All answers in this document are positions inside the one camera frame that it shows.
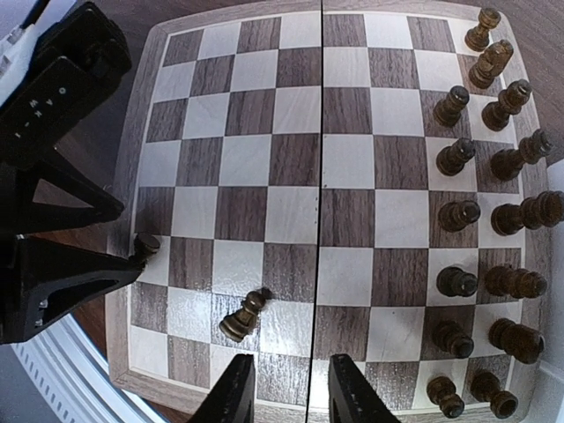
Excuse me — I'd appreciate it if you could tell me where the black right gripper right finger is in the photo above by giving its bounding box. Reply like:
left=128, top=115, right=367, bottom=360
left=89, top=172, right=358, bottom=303
left=328, top=354, right=399, bottom=423

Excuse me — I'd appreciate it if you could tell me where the dark chess rook piece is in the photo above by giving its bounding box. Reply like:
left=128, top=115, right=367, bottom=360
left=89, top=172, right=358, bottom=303
left=471, top=371, right=519, bottom=419

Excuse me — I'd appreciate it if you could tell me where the dark chess queen piece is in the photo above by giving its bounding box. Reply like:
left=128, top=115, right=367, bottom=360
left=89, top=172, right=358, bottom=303
left=490, top=129, right=553, bottom=181

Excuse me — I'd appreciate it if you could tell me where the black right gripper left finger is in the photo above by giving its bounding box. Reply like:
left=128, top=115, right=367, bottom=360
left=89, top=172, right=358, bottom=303
left=189, top=354, right=256, bottom=423

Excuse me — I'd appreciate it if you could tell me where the dark chess king piece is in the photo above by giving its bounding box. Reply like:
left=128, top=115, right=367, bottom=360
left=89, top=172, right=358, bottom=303
left=491, top=190, right=563, bottom=236

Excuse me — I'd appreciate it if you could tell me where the wooden chessboard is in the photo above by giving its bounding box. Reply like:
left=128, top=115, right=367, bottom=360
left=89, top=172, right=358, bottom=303
left=106, top=1, right=550, bottom=422

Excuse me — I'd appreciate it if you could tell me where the aluminium frame rail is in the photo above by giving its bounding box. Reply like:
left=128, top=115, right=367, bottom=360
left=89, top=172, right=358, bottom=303
left=10, top=315, right=164, bottom=422

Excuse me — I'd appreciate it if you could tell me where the dark chess pawn piece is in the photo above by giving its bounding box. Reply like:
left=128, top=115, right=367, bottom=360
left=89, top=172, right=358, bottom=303
left=427, top=376, right=465, bottom=419

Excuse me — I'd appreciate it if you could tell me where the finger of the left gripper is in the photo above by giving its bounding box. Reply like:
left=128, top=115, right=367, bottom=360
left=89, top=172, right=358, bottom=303
left=1, top=148, right=124, bottom=235
left=1, top=235, right=145, bottom=345

